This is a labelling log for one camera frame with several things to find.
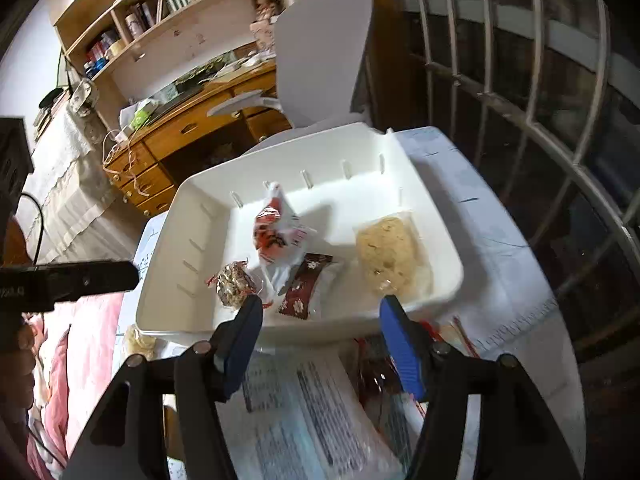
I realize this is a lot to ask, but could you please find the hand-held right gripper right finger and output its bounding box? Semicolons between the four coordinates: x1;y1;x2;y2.
378;294;583;480

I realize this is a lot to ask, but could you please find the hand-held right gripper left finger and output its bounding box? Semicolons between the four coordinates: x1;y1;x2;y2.
62;294;264;480

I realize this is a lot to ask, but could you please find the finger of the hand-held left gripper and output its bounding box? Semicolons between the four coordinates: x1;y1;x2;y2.
0;260;139;312

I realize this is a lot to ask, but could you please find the red edged clear snack packet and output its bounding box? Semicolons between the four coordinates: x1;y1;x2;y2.
345;321;441;426

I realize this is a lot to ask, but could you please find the light blue snack packet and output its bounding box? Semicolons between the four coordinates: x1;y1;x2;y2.
220;345;406;480

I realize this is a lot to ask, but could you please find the white plastic tray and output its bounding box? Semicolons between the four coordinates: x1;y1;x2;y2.
135;121;465;348

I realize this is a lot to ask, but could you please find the orange striped white snack packet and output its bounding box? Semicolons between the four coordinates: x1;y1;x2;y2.
440;316;483;358

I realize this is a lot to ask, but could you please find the round nut snack packet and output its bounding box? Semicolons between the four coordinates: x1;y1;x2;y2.
207;259;261;309

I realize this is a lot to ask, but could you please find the pink blanket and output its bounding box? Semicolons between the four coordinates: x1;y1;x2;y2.
25;290;126;480

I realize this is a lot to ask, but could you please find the small pale puffed snack packet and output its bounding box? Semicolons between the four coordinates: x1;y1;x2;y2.
122;325;158;361

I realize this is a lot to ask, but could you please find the dark red label snack packet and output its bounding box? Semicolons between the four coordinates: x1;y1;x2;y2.
276;252;346;320

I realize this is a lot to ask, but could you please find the clear wrapped rice cake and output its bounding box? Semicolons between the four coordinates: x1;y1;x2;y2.
352;211;435;297

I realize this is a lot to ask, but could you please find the red white snack packet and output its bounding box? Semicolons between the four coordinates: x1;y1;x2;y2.
252;181;318;301

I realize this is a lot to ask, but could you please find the green tissue packet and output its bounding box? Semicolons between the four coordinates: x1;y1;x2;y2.
119;99;160;132

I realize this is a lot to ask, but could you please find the wooden bookshelf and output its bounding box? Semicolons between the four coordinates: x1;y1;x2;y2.
52;0;281;106

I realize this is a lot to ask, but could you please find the wooden desk with drawers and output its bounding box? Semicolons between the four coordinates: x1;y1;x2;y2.
102;60;293;218

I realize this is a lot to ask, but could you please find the doll figure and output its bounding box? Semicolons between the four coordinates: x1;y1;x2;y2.
249;0;282;55

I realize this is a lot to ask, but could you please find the metal window grille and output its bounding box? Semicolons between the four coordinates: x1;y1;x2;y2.
400;0;640;321

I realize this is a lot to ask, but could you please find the white office chair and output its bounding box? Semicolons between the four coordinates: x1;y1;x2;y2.
207;0;375;153

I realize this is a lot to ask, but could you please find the black cable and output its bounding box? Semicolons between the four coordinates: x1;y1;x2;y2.
15;192;46;265

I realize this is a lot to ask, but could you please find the white cable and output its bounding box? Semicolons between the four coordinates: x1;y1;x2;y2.
102;129;151;200

